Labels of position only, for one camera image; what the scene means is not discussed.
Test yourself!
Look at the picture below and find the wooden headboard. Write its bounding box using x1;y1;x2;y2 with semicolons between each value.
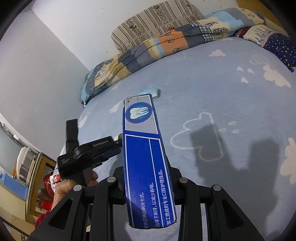
237;0;289;37

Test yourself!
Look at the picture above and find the red plastic wrapper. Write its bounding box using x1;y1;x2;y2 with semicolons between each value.
43;174;61;193

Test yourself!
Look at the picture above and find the wooden bedside cabinet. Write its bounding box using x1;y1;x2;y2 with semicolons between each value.
1;123;56;240

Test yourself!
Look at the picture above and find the starry navy pillow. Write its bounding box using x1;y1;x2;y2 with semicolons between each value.
235;24;296;72

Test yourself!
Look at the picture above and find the striped beige pillow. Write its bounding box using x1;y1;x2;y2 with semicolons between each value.
111;0;204;53

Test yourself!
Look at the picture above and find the colourful patchwork quilt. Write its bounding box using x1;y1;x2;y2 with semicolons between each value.
81;8;265;105

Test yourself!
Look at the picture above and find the light blue face mask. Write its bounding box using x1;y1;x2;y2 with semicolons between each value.
138;88;161;99

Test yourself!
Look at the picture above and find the blue toothpaste box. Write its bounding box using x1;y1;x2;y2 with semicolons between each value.
122;94;177;230

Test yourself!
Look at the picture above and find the left hand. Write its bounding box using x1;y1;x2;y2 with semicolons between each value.
51;171;98;210

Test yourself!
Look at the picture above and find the light blue cloud bedsheet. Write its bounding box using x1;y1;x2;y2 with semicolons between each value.
78;37;295;240

